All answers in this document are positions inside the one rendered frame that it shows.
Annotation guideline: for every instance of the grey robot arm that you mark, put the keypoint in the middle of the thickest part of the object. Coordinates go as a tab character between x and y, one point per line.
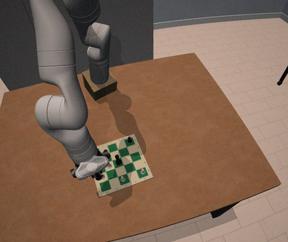
64	116

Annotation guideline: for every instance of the green and cream chessboard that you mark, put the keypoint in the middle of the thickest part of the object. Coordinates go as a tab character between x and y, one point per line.
133	161

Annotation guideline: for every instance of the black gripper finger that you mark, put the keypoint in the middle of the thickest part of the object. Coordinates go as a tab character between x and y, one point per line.
74	176
104	153

